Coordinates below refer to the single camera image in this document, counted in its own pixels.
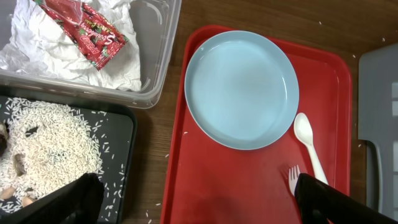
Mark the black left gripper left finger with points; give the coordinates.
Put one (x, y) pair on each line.
(78, 202)

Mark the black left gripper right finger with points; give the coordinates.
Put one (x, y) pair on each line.
(320, 203)

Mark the rice and food scraps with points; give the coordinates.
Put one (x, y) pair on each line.
(48, 147)

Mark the white plastic spoon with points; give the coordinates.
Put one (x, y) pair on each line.
(303, 132)

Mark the light blue round plate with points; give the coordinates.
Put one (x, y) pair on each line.
(242, 90)

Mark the red candy wrapper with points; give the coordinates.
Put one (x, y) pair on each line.
(96, 38)

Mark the black waste tray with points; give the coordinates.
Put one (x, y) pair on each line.
(113, 125)

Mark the grey dishwasher rack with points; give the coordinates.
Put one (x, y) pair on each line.
(377, 125)

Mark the white plastic fork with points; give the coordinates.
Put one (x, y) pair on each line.
(293, 177)

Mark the red plastic tray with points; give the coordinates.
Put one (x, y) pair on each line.
(211, 183)

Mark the clear plastic bin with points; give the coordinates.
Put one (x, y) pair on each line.
(155, 23)

